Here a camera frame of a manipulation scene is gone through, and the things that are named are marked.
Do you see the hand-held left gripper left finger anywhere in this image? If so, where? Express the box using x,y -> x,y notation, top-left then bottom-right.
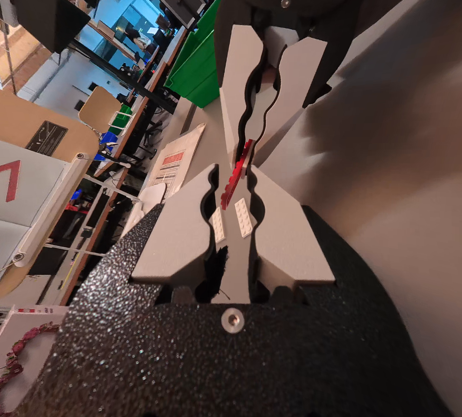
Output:
131,163 -> 220,293

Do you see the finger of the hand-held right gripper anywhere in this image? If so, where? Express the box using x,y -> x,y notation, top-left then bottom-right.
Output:
219,25 -> 268,169
253,36 -> 328,165

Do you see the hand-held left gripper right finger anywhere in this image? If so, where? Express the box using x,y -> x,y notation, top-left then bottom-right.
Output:
247,164 -> 336,294

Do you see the white lego plate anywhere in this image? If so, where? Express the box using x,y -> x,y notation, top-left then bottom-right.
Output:
212,207 -> 228,244
234,198 -> 255,238

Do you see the red and white lego assembly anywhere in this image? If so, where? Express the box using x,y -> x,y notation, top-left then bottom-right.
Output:
220,139 -> 256,211

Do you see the printed sheet in plastic sleeve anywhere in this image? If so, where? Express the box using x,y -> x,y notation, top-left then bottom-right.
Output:
146,123 -> 207,197

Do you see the black office chair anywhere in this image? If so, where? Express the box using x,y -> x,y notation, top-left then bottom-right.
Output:
139,123 -> 165,152

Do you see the small green bin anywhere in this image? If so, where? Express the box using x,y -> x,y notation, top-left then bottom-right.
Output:
108,104 -> 133,136

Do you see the blue storage bin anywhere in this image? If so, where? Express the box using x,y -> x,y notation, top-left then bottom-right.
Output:
99,132 -> 120,158

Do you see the black diagram label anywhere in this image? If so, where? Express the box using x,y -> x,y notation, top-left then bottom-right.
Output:
26,120 -> 68,153

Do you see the white toy box heart picture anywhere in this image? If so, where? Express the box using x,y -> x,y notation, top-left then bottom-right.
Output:
0,303 -> 70,417

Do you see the instruction board with red shapes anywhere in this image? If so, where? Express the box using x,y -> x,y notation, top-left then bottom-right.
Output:
0,90 -> 167,298

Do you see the black overhead box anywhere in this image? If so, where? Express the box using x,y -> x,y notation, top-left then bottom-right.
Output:
11,0 -> 108,54

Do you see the black metal frame bar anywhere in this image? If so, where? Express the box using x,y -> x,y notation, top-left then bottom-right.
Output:
69,40 -> 179,114

